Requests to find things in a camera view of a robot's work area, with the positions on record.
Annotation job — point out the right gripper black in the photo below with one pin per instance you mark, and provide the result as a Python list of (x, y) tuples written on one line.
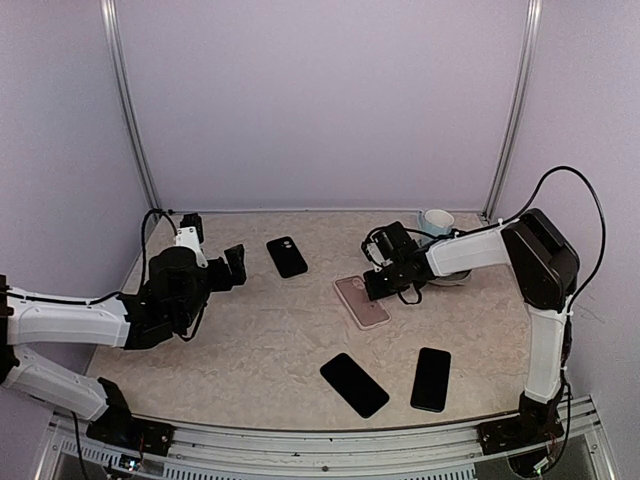
[(375, 291)]

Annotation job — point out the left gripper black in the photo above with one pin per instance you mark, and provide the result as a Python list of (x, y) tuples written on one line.
[(225, 281)]

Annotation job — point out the black phone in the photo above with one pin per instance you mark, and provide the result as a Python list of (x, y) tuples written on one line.
[(354, 385), (430, 386)]

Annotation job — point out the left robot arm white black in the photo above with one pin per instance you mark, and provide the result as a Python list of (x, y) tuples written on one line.
[(170, 303)]

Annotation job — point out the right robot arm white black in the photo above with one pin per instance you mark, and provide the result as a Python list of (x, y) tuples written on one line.
[(545, 267)]

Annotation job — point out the pink phone case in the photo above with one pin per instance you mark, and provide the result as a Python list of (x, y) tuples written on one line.
[(366, 314)]

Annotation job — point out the black phone case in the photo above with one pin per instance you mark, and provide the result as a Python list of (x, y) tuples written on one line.
[(287, 258)]

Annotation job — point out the light blue mug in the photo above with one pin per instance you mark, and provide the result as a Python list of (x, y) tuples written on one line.
[(436, 222)]

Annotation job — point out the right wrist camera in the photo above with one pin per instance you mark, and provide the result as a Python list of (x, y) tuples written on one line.
[(388, 244)]

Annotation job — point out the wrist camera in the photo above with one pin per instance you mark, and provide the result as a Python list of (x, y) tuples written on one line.
[(388, 244), (190, 232)]

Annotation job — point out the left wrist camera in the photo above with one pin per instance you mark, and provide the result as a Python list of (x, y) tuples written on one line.
[(190, 232)]

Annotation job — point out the front aluminium rail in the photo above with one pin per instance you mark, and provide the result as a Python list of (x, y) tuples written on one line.
[(441, 451)]

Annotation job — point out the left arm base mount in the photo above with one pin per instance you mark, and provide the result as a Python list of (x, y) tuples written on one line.
[(144, 436)]

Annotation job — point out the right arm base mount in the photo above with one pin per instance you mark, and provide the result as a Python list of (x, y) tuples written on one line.
[(512, 433)]

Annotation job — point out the left aluminium frame post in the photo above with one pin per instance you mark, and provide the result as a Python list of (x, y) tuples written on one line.
[(115, 46)]

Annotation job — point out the aluminium frame post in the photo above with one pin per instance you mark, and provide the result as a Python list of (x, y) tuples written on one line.
[(517, 107), (115, 46)]

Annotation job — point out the right aluminium frame post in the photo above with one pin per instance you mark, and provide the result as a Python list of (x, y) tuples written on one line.
[(517, 107)]

